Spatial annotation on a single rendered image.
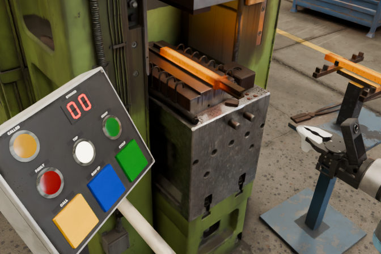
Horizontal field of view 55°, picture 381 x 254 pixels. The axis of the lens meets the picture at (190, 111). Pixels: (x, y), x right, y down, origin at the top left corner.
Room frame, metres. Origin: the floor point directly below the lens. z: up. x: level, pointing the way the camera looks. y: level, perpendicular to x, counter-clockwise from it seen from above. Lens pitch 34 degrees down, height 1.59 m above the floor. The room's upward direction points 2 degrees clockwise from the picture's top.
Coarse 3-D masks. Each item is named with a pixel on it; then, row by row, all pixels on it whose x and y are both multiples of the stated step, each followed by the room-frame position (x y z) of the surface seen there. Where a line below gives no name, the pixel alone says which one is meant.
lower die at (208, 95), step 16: (160, 64) 1.21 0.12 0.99; (176, 64) 1.19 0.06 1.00; (160, 80) 1.10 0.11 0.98; (176, 80) 1.11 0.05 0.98; (192, 80) 1.09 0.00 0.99; (176, 96) 1.03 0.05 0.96; (192, 96) 1.00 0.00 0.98; (208, 96) 1.03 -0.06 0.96; (224, 96) 1.09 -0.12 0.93; (192, 112) 0.99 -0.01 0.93
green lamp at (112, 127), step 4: (108, 120) 0.68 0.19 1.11; (112, 120) 0.68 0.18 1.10; (116, 120) 0.69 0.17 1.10; (108, 124) 0.67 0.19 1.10; (112, 124) 0.68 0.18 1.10; (116, 124) 0.69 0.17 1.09; (108, 128) 0.66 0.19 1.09; (112, 128) 0.67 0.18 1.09; (116, 128) 0.68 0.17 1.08; (108, 132) 0.66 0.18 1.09; (112, 132) 0.66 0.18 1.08; (116, 132) 0.67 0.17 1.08; (112, 136) 0.66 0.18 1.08
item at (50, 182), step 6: (48, 174) 0.50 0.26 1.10; (54, 174) 0.51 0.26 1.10; (42, 180) 0.48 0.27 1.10; (48, 180) 0.49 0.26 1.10; (54, 180) 0.50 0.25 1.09; (60, 180) 0.51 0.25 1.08; (42, 186) 0.48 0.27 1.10; (48, 186) 0.48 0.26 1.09; (54, 186) 0.49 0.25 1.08; (60, 186) 0.50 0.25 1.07; (48, 192) 0.47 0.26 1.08; (54, 192) 0.48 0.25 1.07
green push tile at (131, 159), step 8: (128, 144) 0.67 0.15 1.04; (136, 144) 0.69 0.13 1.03; (120, 152) 0.64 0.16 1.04; (128, 152) 0.66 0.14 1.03; (136, 152) 0.67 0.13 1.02; (120, 160) 0.63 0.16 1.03; (128, 160) 0.64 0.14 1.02; (136, 160) 0.66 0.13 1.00; (144, 160) 0.67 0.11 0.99; (128, 168) 0.63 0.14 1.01; (136, 168) 0.64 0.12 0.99; (128, 176) 0.62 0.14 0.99; (136, 176) 0.63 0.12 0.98
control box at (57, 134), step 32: (64, 96) 0.64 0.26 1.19; (96, 96) 0.70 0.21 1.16; (0, 128) 0.53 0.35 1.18; (32, 128) 0.54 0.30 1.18; (64, 128) 0.59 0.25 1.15; (96, 128) 0.64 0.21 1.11; (128, 128) 0.71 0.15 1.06; (0, 160) 0.46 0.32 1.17; (32, 160) 0.50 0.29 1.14; (64, 160) 0.54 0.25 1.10; (96, 160) 0.59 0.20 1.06; (0, 192) 0.45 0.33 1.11; (32, 192) 0.46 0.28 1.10; (64, 192) 0.50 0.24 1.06; (128, 192) 0.59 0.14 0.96; (32, 224) 0.42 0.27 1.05; (96, 224) 0.49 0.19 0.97
